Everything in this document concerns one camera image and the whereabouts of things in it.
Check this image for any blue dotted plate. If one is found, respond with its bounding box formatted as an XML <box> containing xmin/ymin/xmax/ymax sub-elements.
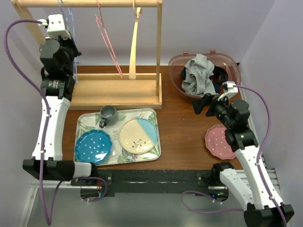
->
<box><xmin>74</xmin><ymin>129</ymin><xmax>113</xmax><ymax>165</ymax></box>

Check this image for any grey tank top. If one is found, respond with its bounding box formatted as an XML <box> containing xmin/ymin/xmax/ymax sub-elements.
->
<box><xmin>181</xmin><ymin>54</ymin><xmax>216</xmax><ymax>96</ymax></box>

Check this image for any pink plastic hanger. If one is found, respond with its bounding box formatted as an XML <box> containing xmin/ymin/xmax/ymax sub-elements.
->
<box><xmin>95</xmin><ymin>0</ymin><xmax>123</xmax><ymax>79</ymax></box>

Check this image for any pink dotted plate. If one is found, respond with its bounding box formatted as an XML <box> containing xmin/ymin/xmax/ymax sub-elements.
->
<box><xmin>205</xmin><ymin>124</ymin><xmax>236</xmax><ymax>160</ymax></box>

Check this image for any pink transparent plastic bin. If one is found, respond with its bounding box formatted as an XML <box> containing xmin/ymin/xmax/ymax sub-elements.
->
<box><xmin>169</xmin><ymin>50</ymin><xmax>241</xmax><ymax>102</ymax></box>

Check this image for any cream and blue plate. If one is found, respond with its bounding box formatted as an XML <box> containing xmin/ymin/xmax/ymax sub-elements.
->
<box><xmin>118</xmin><ymin>118</ymin><xmax>159</xmax><ymax>155</ymax></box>

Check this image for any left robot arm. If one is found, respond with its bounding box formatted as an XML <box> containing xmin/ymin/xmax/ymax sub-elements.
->
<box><xmin>22</xmin><ymin>36</ymin><xmax>98</xmax><ymax>185</ymax></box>

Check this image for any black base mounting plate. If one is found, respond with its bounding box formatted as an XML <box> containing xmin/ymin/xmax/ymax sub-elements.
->
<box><xmin>71</xmin><ymin>169</ymin><xmax>239</xmax><ymax>202</ymax></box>

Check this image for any grey ceramic mug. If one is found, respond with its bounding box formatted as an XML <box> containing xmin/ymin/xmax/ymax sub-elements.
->
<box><xmin>99</xmin><ymin>105</ymin><xmax>118</xmax><ymax>128</ymax></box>

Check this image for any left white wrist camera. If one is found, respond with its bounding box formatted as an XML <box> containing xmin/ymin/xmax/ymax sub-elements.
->
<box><xmin>38</xmin><ymin>14</ymin><xmax>72</xmax><ymax>40</ymax></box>

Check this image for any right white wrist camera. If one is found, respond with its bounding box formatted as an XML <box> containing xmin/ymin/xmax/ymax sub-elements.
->
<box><xmin>218</xmin><ymin>81</ymin><xmax>238</xmax><ymax>101</ymax></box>

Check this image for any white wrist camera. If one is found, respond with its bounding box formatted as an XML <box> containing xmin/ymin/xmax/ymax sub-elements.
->
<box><xmin>38</xmin><ymin>14</ymin><xmax>72</xmax><ymax>40</ymax></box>
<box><xmin>218</xmin><ymin>81</ymin><xmax>238</xmax><ymax>101</ymax></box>

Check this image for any cream plastic hanger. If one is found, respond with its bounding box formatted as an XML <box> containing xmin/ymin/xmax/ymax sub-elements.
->
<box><xmin>129</xmin><ymin>0</ymin><xmax>142</xmax><ymax>80</ymax></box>

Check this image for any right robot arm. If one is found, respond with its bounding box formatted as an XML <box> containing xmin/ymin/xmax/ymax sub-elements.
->
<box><xmin>191</xmin><ymin>94</ymin><xmax>294</xmax><ymax>227</ymax></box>

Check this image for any wooden clothes rack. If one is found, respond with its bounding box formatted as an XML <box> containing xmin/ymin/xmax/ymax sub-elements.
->
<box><xmin>12</xmin><ymin>0</ymin><xmax>162</xmax><ymax>110</ymax></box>

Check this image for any light blue hanger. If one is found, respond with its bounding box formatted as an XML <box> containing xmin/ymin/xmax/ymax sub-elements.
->
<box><xmin>58</xmin><ymin>0</ymin><xmax>78</xmax><ymax>84</ymax></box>

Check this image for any floral rectangular tray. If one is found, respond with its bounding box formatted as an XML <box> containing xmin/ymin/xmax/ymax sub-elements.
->
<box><xmin>75</xmin><ymin>108</ymin><xmax>161</xmax><ymax>166</ymax></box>

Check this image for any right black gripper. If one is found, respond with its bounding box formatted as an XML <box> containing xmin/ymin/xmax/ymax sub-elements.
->
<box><xmin>190</xmin><ymin>93</ymin><xmax>233</xmax><ymax>129</ymax></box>

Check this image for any navy maroon tank top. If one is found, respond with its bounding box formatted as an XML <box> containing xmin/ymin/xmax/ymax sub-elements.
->
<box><xmin>181</xmin><ymin>66</ymin><xmax>227</xmax><ymax>94</ymax></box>

